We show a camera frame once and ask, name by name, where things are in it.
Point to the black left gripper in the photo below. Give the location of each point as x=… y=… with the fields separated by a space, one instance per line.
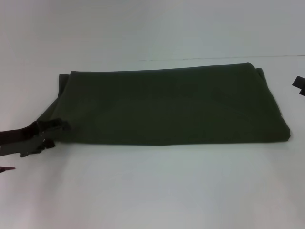
x=19 y=140

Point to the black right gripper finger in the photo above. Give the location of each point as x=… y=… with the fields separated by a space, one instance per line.
x=299 y=84

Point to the dark green shirt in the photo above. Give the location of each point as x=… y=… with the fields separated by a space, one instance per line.
x=155 y=105

